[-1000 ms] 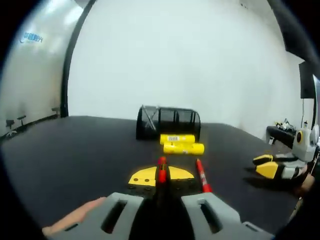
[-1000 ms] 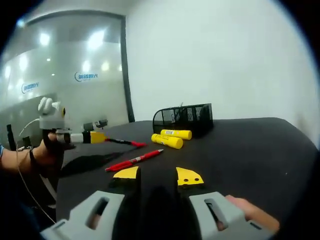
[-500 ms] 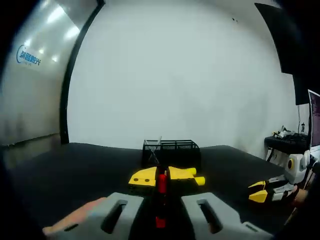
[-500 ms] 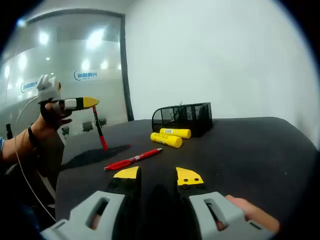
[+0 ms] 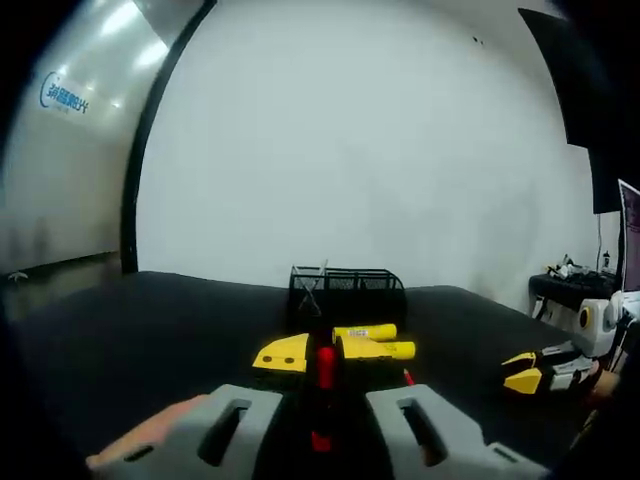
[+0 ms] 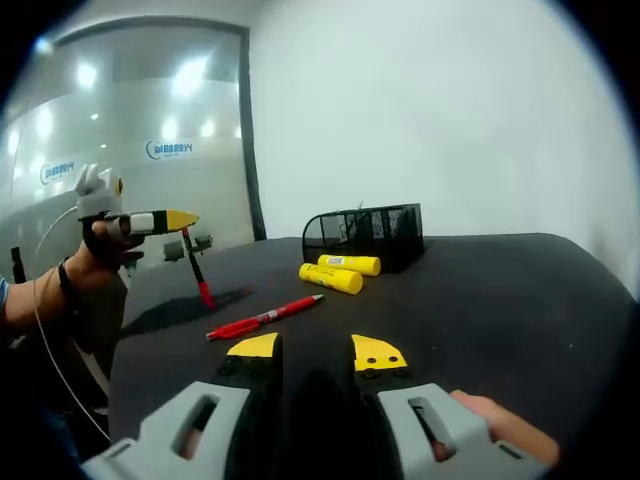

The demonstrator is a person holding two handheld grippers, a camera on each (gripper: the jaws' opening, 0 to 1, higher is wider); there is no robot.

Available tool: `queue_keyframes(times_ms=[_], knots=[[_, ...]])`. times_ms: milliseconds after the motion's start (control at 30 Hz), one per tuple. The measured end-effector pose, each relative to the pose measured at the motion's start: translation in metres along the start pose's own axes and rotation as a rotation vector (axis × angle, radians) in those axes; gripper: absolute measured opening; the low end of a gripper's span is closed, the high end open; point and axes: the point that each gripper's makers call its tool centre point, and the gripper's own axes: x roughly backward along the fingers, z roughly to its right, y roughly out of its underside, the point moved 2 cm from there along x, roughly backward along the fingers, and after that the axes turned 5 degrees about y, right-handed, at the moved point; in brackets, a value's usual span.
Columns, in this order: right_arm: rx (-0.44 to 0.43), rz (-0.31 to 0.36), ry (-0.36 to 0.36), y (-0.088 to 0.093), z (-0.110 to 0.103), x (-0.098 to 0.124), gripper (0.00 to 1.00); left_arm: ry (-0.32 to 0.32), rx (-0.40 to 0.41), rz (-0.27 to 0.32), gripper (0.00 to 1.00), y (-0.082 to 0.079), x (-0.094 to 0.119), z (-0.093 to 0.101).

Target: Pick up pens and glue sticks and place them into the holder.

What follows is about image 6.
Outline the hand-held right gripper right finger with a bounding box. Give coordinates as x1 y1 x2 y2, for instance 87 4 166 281
349 333 549 480

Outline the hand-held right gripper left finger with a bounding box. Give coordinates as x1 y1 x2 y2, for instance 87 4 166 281
79 332 284 480

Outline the red and black marker pen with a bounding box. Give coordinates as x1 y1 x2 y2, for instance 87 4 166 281
181 228 217 310

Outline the yellow glue stick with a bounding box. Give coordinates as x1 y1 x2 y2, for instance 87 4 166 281
298 262 365 296
318 254 382 277

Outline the black mesh holder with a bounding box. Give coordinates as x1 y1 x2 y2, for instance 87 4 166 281
301 202 426 275

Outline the person's left hand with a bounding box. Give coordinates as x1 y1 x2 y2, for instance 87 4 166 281
74 218 147 275

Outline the person's right hand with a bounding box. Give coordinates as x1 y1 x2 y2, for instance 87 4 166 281
449 389 561 474

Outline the black wristband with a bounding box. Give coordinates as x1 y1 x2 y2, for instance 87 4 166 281
57 257 77 301

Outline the frosted glass partition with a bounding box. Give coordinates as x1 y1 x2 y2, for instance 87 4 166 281
0 22 251 251

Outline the black partition frame post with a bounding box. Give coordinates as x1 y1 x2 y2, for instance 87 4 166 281
237 27 266 241

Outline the white cable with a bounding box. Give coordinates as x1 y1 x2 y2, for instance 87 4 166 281
32 207 112 444

